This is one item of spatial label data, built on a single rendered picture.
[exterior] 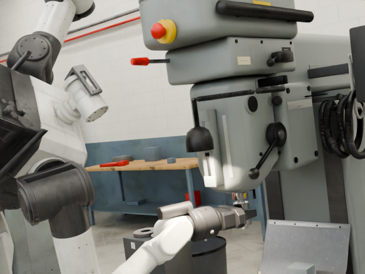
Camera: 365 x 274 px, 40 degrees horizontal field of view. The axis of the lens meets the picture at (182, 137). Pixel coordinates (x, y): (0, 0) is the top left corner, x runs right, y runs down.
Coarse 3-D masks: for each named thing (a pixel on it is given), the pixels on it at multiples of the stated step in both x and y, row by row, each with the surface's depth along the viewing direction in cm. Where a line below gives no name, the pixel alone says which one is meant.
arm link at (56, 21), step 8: (48, 0) 146; (56, 0) 146; (64, 0) 147; (48, 8) 145; (56, 8) 145; (64, 8) 146; (72, 8) 149; (40, 16) 144; (48, 16) 143; (56, 16) 144; (64, 16) 145; (72, 16) 149; (40, 24) 142; (48, 24) 142; (56, 24) 143; (64, 24) 145; (32, 32) 143; (48, 32) 140; (56, 32) 142; (64, 32) 145
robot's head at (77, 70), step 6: (78, 66) 122; (84, 66) 123; (72, 72) 122; (78, 72) 121; (84, 72) 123; (66, 78) 123; (78, 78) 121; (90, 78) 122; (84, 84) 120; (96, 84) 122; (90, 90) 120; (96, 90) 121; (102, 90) 122
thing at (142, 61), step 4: (132, 60) 131; (136, 60) 131; (140, 60) 132; (144, 60) 133; (148, 60) 134; (152, 60) 136; (156, 60) 137; (160, 60) 138; (164, 60) 139; (168, 60) 141; (132, 64) 132; (136, 64) 132; (140, 64) 133; (144, 64) 134
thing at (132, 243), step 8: (136, 232) 173; (144, 232) 172; (152, 232) 170; (128, 240) 172; (136, 240) 168; (144, 240) 166; (128, 248) 172; (136, 248) 169; (184, 248) 164; (128, 256) 173; (176, 256) 161; (184, 256) 164; (168, 264) 159; (176, 264) 161; (184, 264) 163; (192, 264) 166; (152, 272) 164; (160, 272) 160; (168, 272) 159; (176, 272) 161; (184, 272) 163; (192, 272) 166
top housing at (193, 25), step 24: (144, 0) 132; (168, 0) 126; (192, 0) 122; (216, 0) 122; (240, 0) 129; (264, 0) 138; (288, 0) 148; (144, 24) 133; (192, 24) 122; (216, 24) 122; (240, 24) 129; (264, 24) 137; (288, 24) 147; (168, 48) 138
